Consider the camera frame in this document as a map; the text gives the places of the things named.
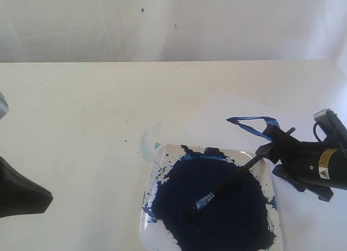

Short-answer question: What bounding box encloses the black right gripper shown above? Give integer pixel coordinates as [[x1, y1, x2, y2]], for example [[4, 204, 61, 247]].
[[256, 125, 346, 201]]

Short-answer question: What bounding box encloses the white paper sheet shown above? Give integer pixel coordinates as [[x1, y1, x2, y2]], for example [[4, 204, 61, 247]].
[[185, 90, 346, 250]]

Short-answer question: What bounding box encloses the black paintbrush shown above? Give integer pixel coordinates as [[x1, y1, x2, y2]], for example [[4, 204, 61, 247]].
[[180, 127, 295, 222]]

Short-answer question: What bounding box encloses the white square paint plate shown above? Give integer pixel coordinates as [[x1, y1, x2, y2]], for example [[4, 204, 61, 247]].
[[140, 145, 284, 250]]

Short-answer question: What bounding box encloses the white backdrop cloth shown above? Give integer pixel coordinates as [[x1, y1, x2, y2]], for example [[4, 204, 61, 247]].
[[1, 0, 346, 62]]

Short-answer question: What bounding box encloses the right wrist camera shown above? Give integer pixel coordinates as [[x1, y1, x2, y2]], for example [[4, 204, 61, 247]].
[[313, 108, 347, 150]]

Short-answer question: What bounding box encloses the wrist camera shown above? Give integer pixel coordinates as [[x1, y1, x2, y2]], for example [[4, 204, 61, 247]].
[[313, 108, 347, 150], [0, 92, 9, 119]]

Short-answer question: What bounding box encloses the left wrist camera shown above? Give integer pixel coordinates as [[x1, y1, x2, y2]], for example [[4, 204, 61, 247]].
[[0, 92, 9, 119]]

